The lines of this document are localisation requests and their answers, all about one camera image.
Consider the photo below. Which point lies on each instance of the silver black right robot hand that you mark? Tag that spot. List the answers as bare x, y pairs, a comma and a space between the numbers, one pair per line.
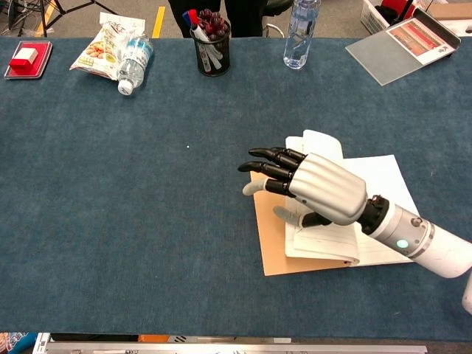
328, 188

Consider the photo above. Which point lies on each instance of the tan spiral notebook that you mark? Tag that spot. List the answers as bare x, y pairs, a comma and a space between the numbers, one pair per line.
273, 239

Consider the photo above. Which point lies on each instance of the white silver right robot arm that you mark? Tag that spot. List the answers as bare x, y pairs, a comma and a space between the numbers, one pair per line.
424, 236

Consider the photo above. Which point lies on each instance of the labelled water bottle white cap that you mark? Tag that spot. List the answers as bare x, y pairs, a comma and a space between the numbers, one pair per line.
133, 66

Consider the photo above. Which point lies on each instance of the clear drinking glass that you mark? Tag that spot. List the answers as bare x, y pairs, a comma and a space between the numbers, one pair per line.
298, 44

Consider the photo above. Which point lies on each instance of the black mesh pen holder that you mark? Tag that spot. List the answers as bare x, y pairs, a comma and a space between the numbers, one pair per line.
224, 66

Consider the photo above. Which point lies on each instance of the red striped printed card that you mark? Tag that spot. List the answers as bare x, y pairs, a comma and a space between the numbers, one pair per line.
416, 37

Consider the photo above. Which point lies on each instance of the white plastic basket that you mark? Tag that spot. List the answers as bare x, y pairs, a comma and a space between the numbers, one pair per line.
371, 16

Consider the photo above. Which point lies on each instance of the blue felt table cloth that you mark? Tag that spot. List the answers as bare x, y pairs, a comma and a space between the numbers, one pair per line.
147, 221

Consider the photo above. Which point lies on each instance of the black chrome stool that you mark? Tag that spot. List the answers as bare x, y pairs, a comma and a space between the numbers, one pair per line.
278, 5

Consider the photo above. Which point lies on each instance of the person in black trousers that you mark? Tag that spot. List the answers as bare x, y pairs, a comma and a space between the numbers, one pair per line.
239, 18

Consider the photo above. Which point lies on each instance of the red object in basket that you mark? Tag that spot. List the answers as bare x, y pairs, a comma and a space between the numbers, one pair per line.
394, 3

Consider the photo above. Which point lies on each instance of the red capped white marker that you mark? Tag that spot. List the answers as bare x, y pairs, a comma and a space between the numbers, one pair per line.
200, 33

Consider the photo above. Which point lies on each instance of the dark red grape bunch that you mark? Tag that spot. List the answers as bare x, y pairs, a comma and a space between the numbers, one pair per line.
213, 22

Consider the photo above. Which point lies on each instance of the brown cardboard box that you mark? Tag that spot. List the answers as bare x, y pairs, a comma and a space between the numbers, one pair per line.
453, 11

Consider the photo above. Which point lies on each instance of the blue capped white marker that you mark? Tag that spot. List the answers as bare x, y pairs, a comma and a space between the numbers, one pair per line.
187, 18

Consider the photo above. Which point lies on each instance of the orange flat part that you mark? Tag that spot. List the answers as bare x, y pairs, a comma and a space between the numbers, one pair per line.
155, 338

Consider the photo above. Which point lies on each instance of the yellow floor tape strip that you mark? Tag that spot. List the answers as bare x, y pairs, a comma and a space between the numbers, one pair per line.
159, 22

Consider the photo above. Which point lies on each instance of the peanut snack bag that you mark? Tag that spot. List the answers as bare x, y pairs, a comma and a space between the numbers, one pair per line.
97, 48

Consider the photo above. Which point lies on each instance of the red stamp pad tray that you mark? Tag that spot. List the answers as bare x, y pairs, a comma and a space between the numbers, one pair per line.
42, 64

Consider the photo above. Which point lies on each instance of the red and white small box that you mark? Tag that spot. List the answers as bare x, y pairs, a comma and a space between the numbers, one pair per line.
21, 65

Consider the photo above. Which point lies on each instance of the black tripod stand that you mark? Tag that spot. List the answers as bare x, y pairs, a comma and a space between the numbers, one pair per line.
42, 18

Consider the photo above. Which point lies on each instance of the blue orange printed package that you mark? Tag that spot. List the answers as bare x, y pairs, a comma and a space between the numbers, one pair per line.
14, 343

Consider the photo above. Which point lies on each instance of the aluminium profile rail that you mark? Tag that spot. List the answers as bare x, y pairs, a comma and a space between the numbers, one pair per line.
221, 348

